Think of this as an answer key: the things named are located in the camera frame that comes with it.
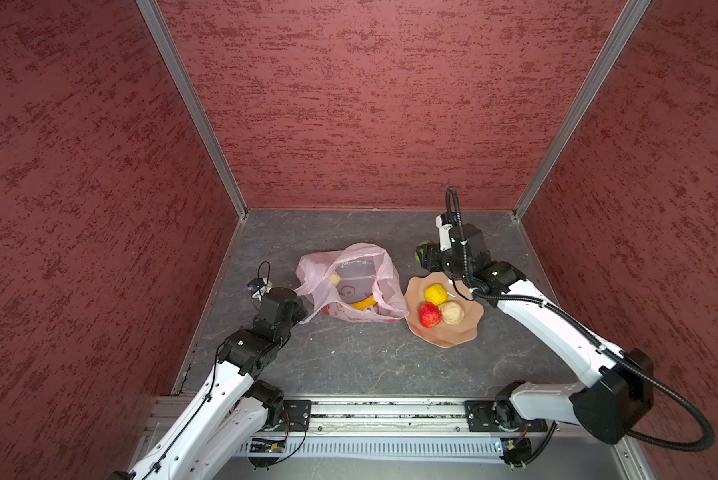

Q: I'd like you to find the yellow fake lemon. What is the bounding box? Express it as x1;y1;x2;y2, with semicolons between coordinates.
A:
424;284;449;306

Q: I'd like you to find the beige fake fruit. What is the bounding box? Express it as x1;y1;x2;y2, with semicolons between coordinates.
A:
438;301;465;325

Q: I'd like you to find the red fake strawberry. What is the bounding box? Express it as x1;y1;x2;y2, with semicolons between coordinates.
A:
418;302;442;329

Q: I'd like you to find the pink scalloped bowl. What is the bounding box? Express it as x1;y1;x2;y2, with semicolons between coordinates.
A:
404;273;484;348

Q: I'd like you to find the pink plastic bag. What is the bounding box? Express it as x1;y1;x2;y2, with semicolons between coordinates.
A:
295;243;409;323

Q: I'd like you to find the green fake fruit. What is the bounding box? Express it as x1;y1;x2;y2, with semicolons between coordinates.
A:
415;241;440;269

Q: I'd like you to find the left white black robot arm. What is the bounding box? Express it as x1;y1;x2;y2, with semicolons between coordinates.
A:
110;287;308;480

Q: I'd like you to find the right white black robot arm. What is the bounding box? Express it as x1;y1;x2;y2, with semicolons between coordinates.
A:
416;215;653;445

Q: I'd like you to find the yellow fake banana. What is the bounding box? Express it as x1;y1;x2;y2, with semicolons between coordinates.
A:
351;296;377;311

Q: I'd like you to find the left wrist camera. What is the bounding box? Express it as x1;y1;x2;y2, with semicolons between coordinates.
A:
247;277;273;300

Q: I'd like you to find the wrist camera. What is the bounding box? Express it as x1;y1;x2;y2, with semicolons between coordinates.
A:
247;277;273;300
435;213;453;252

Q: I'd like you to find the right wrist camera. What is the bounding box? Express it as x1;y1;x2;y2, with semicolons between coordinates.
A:
435;213;453;252

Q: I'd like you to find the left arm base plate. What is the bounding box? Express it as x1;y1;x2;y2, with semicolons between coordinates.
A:
272;399;313;432

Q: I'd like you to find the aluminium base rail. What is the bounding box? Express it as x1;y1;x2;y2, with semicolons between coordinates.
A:
145;395;630;436

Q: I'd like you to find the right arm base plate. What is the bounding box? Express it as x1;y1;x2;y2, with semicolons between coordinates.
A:
464;400;548;434

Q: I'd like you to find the left aluminium corner post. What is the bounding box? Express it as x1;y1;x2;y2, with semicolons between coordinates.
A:
136;0;249;221

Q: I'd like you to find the aluminium corner post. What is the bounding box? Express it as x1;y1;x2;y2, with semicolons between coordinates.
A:
513;0;651;222
136;0;249;221

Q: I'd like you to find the right black corrugated cable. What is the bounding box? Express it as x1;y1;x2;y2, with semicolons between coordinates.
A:
444;187;716;466

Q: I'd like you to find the right aluminium corner post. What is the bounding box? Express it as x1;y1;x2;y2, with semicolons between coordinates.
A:
513;0;651;222

